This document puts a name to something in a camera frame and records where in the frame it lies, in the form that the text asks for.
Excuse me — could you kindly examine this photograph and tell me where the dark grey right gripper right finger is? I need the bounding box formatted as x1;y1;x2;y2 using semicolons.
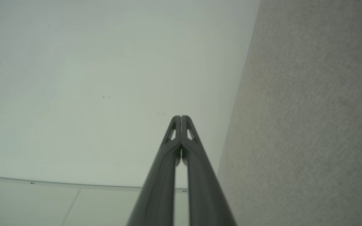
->
181;115;237;226

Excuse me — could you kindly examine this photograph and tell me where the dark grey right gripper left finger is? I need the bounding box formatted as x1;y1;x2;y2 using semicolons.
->
127;115;182;226

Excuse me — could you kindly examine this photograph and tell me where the grey fabric sofa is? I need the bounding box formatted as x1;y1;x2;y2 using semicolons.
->
217;0;362;226

